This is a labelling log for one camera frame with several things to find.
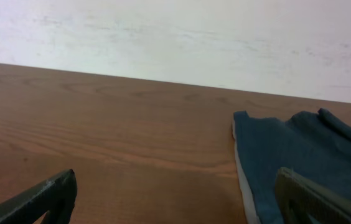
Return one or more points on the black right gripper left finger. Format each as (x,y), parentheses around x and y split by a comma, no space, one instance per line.
(53,199)

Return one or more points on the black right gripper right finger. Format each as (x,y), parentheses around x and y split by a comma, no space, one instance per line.
(301,200)

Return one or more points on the dark blue shorts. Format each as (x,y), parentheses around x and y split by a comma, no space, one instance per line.
(314,145)

